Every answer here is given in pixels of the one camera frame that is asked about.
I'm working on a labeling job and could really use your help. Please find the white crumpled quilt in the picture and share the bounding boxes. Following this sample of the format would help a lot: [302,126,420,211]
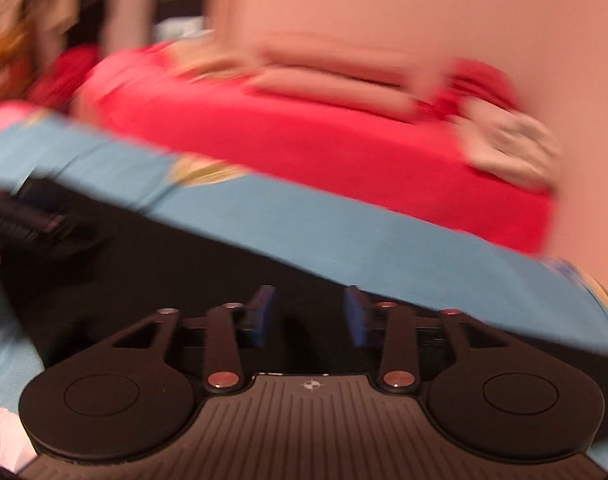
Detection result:
[459,102,563,194]

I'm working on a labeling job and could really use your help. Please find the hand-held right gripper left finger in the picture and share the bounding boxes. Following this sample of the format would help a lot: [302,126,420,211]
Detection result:
[111,285,277,394]

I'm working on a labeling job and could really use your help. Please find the blue floral blanket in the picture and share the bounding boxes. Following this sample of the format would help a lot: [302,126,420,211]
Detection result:
[0,110,608,441]

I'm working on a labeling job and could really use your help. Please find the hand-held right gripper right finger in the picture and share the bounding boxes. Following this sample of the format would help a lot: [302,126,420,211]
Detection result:
[344,285,510,394]

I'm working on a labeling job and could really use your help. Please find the black knit pants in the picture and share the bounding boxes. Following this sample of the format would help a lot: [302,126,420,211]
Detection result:
[0,180,608,376]

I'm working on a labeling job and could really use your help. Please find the pink pillow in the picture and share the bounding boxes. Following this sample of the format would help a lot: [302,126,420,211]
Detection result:
[249,34,446,122]

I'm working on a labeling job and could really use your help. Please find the red bed sheet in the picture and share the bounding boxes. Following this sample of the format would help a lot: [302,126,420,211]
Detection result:
[29,42,556,257]

